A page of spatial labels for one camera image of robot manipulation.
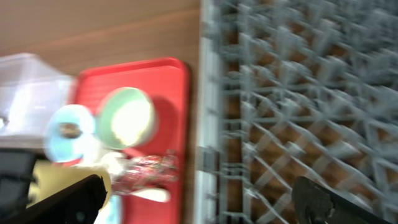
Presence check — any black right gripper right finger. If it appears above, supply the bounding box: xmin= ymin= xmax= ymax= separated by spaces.
xmin=291 ymin=177 xmax=390 ymax=224

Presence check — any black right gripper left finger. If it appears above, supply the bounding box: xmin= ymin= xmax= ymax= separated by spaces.
xmin=1 ymin=174 xmax=108 ymax=224

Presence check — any yellow plastic cup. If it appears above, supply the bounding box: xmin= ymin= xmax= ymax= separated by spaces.
xmin=27 ymin=161 xmax=112 ymax=208

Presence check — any white plastic spoon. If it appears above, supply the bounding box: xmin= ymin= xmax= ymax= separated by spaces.
xmin=130 ymin=187 xmax=171 ymax=203

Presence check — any red snack wrapper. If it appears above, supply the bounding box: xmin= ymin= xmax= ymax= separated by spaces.
xmin=112 ymin=151 xmax=178 ymax=195

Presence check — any white tissue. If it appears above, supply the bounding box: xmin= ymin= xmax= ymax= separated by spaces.
xmin=80 ymin=138 xmax=125 ymax=179

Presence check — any grey dishwasher rack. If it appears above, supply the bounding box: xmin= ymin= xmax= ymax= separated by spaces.
xmin=193 ymin=0 xmax=397 ymax=223

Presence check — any light blue bowl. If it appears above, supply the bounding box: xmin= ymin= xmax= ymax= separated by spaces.
xmin=44 ymin=105 xmax=95 ymax=162

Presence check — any black plastic bin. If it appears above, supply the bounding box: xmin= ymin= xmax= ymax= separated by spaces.
xmin=1 ymin=148 xmax=37 ymax=219

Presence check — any brown food scrap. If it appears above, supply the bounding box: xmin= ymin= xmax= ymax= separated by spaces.
xmin=58 ymin=123 xmax=82 ymax=139

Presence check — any green bowl with rice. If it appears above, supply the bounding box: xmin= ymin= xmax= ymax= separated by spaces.
xmin=96 ymin=87 xmax=158 ymax=150

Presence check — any clear plastic bin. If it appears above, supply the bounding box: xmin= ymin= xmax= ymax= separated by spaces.
xmin=1 ymin=53 xmax=74 ymax=149

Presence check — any red plastic tray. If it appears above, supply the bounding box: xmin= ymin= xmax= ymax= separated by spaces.
xmin=70 ymin=58 xmax=190 ymax=224

